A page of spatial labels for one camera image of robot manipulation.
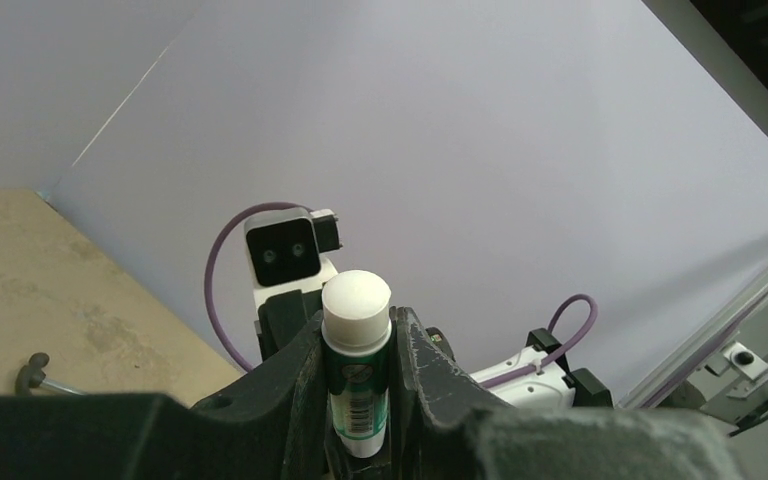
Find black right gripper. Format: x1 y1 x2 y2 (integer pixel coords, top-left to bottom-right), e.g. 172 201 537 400
255 290 322 361

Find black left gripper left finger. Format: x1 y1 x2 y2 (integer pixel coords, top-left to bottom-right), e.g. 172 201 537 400
192 311 327 479

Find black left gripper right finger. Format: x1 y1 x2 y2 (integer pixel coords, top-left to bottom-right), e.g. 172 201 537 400
389 307 509 479

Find green and white marker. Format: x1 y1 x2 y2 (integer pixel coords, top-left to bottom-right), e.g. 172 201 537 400
320 269 394 460

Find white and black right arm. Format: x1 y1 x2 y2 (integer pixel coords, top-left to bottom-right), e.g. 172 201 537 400
260 290 613 420

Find small black hammer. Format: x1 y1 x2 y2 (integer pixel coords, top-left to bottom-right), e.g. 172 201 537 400
13 352 86 396

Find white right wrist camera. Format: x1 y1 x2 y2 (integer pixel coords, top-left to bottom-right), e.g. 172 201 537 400
242 202 342 308

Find aluminium extrusion frame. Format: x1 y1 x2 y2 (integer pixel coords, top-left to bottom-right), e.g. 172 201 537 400
619 0 768 439

